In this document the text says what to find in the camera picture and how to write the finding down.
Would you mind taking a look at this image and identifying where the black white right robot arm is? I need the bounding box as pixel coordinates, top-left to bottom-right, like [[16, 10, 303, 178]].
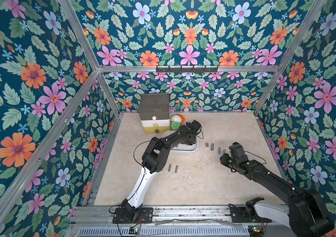
[[220, 142, 335, 237]]

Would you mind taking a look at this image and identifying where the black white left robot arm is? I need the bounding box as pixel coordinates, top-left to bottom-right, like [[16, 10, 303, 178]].
[[116, 120, 202, 222]]

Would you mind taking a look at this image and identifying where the white plastic storage tray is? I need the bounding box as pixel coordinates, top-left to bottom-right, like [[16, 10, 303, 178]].
[[163, 130, 199, 155]]

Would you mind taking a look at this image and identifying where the grey white yellow drawer box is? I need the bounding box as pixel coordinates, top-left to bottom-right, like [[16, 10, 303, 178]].
[[139, 93, 171, 133]]

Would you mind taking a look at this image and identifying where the white orange ball toy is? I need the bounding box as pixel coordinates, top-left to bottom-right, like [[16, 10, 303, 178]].
[[171, 114, 185, 123]]

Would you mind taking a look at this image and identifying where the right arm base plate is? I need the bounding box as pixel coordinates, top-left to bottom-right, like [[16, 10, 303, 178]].
[[228, 203, 272, 224]]

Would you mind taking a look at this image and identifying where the black wall hook rail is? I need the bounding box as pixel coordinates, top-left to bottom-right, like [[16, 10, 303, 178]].
[[155, 66, 218, 74]]

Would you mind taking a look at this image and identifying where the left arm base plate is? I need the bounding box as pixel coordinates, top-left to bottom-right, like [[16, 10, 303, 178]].
[[112, 207, 154, 224]]

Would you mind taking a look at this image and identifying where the aluminium front rail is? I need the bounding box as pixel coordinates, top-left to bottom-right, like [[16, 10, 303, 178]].
[[65, 204, 295, 237]]

